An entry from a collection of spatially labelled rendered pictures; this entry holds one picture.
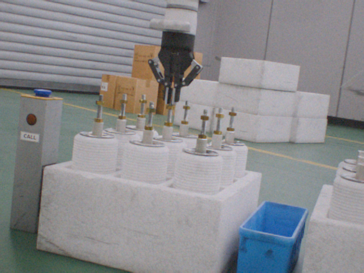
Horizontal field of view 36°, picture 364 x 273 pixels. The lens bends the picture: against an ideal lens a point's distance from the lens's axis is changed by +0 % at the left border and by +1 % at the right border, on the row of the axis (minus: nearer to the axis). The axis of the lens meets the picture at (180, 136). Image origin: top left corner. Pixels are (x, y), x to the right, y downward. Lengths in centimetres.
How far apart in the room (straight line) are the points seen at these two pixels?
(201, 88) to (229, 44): 394
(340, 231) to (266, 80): 275
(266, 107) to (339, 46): 324
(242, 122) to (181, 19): 258
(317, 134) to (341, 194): 321
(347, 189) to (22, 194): 72
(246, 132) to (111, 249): 267
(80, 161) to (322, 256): 52
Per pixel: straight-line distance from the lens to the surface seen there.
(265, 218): 140
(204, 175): 109
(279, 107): 387
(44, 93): 131
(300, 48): 721
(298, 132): 404
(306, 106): 410
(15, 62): 640
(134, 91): 480
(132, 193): 111
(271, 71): 375
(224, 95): 390
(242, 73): 379
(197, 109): 408
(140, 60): 501
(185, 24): 119
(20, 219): 136
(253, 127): 372
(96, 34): 688
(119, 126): 131
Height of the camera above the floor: 41
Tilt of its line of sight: 7 degrees down
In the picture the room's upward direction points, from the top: 7 degrees clockwise
